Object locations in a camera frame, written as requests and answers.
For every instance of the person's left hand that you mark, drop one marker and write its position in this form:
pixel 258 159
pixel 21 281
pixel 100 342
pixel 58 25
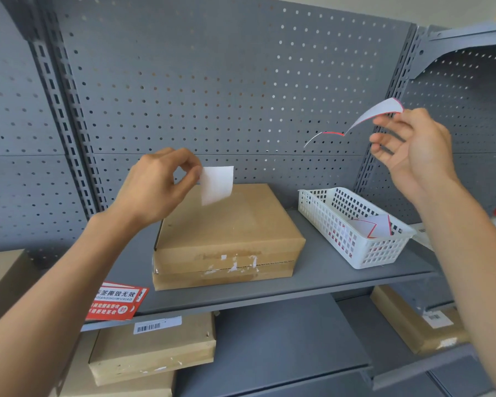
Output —
pixel 153 188

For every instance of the white paper label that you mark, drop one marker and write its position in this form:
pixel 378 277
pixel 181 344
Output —
pixel 422 236

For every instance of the grey slotted metal upright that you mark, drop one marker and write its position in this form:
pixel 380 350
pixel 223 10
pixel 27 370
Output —
pixel 64 128
pixel 390 119

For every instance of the grey pegboard back panel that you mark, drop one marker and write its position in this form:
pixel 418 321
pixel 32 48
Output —
pixel 471 90
pixel 231 90
pixel 12 132

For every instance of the brown cardboard box white label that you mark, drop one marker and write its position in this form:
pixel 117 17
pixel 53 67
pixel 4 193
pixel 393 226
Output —
pixel 413 322

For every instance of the grey metal shelf bracket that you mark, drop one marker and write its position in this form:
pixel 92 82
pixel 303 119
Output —
pixel 458 39

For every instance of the person's right fingers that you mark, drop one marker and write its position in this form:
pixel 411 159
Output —
pixel 390 138

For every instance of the white red-edged backing paper strip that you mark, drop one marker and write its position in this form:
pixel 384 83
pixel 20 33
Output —
pixel 378 110

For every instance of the brown cardboard box barcode label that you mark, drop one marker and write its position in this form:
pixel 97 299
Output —
pixel 148 349

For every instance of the person's right hand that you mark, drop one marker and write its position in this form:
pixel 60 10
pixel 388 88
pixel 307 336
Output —
pixel 425 148

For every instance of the person's left thumb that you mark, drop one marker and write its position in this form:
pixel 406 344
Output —
pixel 187 185

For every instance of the white red-edged paper scraps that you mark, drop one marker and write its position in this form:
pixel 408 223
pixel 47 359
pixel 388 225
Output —
pixel 374 226

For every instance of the stack of red stickers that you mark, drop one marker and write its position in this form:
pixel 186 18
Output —
pixel 115 301

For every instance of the white plastic lattice basket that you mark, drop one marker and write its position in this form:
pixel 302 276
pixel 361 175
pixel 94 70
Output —
pixel 368 248

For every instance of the grey metal shelf board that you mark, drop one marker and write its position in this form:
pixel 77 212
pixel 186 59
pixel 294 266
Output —
pixel 368 351
pixel 330 276
pixel 281 339

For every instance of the white square sticker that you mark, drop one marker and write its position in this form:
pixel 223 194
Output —
pixel 217 185

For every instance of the person's left forearm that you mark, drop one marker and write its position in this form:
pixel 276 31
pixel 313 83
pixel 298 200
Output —
pixel 45 318

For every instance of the person's right forearm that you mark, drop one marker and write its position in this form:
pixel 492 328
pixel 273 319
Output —
pixel 471 281

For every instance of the flat brown cardboard box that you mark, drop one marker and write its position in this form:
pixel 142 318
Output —
pixel 227 239

